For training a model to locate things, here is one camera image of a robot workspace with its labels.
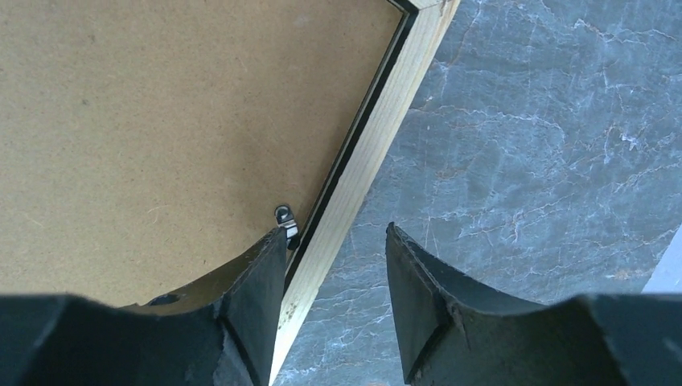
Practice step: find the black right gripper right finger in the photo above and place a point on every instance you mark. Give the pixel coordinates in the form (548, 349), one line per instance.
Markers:
(454, 330)

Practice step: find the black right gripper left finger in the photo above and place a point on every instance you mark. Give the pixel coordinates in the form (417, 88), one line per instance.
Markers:
(217, 330)

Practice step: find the brown backing board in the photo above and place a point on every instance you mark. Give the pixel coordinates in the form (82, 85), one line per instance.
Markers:
(144, 143)

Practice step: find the wooden picture frame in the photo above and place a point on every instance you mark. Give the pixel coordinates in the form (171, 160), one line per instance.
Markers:
(408, 56)

